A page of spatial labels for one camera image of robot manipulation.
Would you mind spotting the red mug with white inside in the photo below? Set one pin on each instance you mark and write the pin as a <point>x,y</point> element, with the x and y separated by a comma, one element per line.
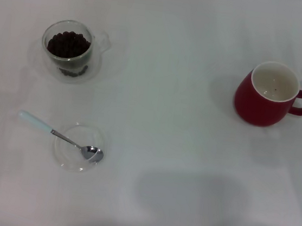
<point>249,108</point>

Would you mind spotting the clear double-walled glass cup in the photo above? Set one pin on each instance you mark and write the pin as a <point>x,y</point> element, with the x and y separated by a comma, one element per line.
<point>91,54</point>

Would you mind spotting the dark coffee beans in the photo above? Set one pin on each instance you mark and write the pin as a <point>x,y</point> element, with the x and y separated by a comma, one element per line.
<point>66,44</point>

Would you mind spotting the clear glass saucer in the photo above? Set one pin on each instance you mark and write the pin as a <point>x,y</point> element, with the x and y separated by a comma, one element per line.
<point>95,71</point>

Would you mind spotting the small clear glass dish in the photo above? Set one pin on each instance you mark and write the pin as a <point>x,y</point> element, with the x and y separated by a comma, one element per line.
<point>66,161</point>

